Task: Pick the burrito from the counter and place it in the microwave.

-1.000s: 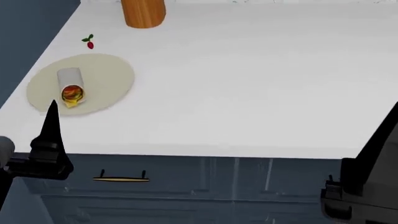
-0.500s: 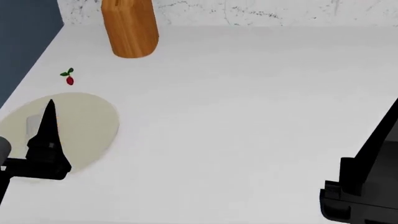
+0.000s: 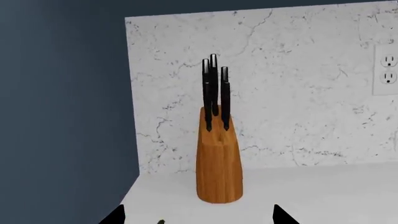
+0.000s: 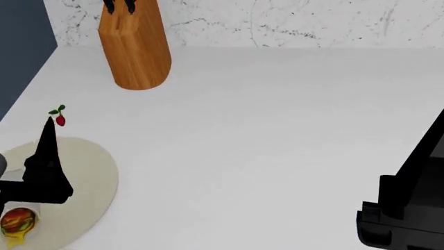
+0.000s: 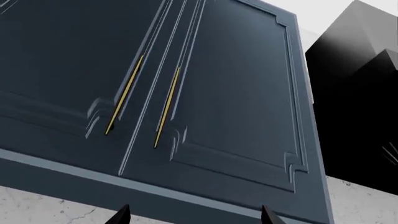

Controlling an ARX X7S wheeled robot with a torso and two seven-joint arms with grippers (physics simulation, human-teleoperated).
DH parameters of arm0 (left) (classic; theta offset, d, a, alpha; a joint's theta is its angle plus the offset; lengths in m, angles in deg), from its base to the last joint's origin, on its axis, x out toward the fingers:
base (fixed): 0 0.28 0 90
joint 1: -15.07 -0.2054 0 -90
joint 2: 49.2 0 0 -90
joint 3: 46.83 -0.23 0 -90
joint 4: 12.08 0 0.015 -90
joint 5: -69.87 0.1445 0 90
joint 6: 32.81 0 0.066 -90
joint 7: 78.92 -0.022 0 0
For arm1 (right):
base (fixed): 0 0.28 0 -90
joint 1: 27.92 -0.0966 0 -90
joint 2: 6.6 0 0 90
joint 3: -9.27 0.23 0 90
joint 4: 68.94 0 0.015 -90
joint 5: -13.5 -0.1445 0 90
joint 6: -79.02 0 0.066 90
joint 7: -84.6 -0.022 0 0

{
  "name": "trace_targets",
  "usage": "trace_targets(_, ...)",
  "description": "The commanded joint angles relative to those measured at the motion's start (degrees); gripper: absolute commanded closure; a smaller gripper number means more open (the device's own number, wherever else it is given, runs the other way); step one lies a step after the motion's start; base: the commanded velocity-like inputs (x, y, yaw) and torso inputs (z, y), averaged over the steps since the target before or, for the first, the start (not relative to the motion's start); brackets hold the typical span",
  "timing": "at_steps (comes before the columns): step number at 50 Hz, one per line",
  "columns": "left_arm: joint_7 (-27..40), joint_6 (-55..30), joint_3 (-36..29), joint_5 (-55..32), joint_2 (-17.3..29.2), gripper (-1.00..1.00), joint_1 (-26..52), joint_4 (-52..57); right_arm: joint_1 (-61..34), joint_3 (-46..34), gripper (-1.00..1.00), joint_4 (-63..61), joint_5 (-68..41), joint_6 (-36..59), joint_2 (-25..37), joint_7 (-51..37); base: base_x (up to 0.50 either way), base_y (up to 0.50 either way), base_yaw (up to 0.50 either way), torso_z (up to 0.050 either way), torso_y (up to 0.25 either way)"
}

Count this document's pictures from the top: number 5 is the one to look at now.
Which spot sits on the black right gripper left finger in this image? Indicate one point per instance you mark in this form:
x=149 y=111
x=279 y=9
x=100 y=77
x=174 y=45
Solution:
x=120 y=217

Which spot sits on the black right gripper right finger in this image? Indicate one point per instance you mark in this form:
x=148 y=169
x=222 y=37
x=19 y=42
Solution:
x=270 y=217

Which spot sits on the dark blue panelled cabinet door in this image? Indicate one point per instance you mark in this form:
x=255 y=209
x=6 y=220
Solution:
x=62 y=70
x=236 y=98

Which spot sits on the black range hood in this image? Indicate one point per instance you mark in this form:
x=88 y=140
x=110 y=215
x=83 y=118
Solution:
x=357 y=105

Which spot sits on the dark blue wall cabinet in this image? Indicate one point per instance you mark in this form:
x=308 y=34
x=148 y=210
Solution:
x=199 y=200

